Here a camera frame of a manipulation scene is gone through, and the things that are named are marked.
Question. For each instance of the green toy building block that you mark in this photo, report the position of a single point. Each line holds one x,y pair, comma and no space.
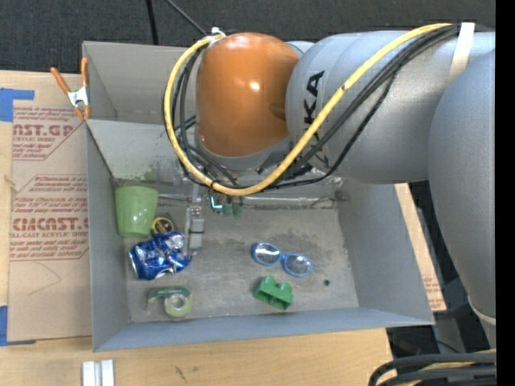
273,292

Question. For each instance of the grey metal bin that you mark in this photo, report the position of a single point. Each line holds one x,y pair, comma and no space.
241,255

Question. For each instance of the crushed blue drink can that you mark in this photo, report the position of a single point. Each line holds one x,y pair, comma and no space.
159,255

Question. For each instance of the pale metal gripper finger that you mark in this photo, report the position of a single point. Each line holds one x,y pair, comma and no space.
188,220
196,231

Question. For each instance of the brown cardboard board red print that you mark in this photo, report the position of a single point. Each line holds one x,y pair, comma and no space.
48,280

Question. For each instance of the green plastic cup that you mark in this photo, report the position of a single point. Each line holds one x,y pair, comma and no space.
134,211

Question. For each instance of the green tape dispenser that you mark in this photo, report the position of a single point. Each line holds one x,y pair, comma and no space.
173,302

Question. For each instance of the yellow and black tape measure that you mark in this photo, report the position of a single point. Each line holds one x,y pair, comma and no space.
162,225

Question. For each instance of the blue sunglasses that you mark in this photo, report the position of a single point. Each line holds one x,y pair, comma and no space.
281,257

